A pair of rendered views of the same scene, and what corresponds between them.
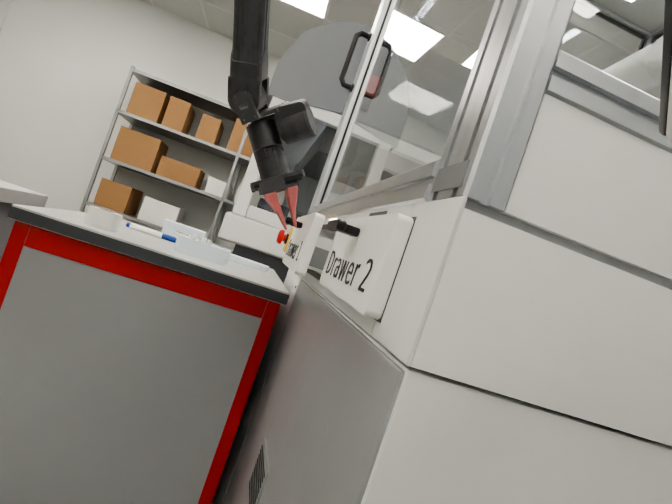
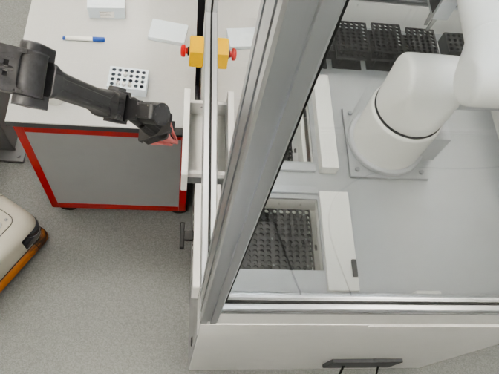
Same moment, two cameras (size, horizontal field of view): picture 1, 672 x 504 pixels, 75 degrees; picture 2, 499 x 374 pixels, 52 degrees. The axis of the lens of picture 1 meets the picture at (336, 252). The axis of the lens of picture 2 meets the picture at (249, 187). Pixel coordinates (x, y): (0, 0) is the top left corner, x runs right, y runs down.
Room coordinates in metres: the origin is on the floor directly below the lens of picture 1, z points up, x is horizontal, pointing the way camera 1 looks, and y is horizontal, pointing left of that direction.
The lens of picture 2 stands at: (0.10, -0.07, 2.16)
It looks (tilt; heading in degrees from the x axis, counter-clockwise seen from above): 62 degrees down; 354
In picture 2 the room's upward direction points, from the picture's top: 17 degrees clockwise
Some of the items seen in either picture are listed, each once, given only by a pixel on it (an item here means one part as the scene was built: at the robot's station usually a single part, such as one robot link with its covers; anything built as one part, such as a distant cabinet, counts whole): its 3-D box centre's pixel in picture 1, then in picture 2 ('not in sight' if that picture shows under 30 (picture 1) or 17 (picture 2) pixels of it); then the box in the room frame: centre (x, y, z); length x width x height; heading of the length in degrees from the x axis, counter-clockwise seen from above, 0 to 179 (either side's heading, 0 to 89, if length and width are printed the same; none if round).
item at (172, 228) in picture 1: (183, 233); (106, 4); (1.41, 0.48, 0.79); 0.13 x 0.09 x 0.05; 107
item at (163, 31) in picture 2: (247, 262); (168, 32); (1.36, 0.25, 0.77); 0.13 x 0.09 x 0.02; 93
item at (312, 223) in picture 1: (300, 242); (185, 139); (0.88, 0.07, 0.87); 0.29 x 0.02 x 0.11; 12
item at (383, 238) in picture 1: (355, 258); (196, 240); (0.58, -0.03, 0.87); 0.29 x 0.02 x 0.11; 12
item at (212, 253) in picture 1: (203, 250); (128, 81); (1.11, 0.31, 0.78); 0.12 x 0.08 x 0.04; 99
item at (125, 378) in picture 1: (135, 375); (120, 113); (1.23, 0.41, 0.38); 0.62 x 0.58 x 0.76; 12
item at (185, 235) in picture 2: (344, 228); (186, 235); (0.58, 0.00, 0.91); 0.07 x 0.04 x 0.01; 12
